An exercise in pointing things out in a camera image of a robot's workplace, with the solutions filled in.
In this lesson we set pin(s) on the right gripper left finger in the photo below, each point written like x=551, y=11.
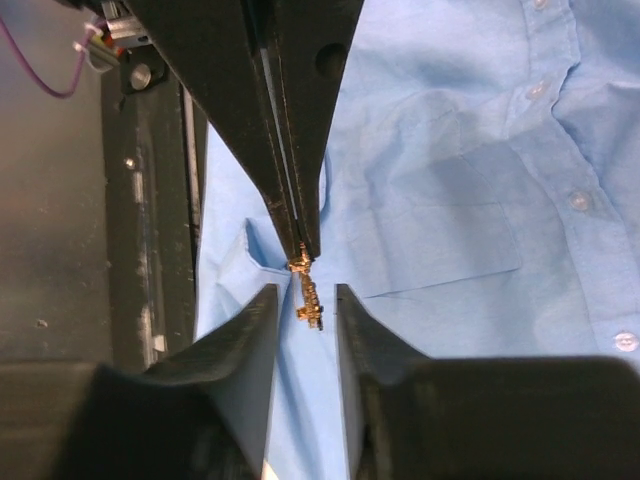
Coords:
x=202, y=413

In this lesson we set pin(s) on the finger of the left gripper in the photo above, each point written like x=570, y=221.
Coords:
x=216, y=48
x=305, y=45

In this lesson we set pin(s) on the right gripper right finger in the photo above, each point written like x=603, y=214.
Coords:
x=409, y=416

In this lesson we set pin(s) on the blue leaf brooch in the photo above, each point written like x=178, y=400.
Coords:
x=311, y=309

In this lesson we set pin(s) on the blue shirt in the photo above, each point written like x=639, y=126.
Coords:
x=480, y=194

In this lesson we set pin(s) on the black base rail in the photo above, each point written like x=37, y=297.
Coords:
x=154, y=143

